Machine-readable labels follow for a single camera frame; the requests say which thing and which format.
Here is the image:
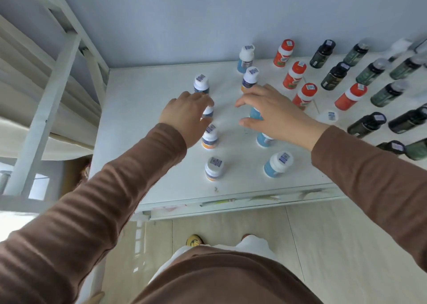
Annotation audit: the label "person's left hand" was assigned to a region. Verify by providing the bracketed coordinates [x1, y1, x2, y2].
[159, 91, 215, 148]

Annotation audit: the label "person's right hand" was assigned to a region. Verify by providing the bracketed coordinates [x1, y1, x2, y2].
[235, 84, 331, 152]

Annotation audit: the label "person's left forearm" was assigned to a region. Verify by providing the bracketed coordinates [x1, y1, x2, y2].
[0, 123, 187, 304]

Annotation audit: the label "person's right forearm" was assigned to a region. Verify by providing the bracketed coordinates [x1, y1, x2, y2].
[311, 125, 427, 274]

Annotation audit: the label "white table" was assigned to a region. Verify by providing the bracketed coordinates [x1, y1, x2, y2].
[88, 52, 427, 222]

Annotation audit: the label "red bottle with white band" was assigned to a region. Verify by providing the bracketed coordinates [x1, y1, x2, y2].
[273, 39, 295, 68]
[292, 83, 318, 110]
[334, 83, 368, 111]
[283, 61, 307, 90]

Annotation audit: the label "all-white bottle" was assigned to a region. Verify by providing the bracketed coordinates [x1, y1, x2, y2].
[316, 110, 340, 125]

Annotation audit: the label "black-capped dark bottle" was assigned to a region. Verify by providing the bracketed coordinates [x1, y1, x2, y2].
[310, 40, 336, 69]
[321, 62, 351, 91]
[347, 112, 387, 138]
[376, 140, 406, 155]
[388, 104, 427, 134]

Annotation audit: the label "person's white trousers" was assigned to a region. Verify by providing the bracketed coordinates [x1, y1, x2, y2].
[148, 234, 278, 284]

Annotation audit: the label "grey-capped green bottle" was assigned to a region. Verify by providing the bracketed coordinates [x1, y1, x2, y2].
[370, 80, 409, 108]
[405, 138, 427, 161]
[356, 58, 390, 86]
[389, 54, 427, 80]
[342, 43, 369, 67]

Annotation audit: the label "person's brown sweater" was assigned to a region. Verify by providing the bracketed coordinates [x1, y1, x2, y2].
[132, 245, 324, 304]

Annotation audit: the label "white metal bunk bed frame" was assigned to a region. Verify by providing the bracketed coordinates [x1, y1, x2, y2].
[0, 0, 111, 214]

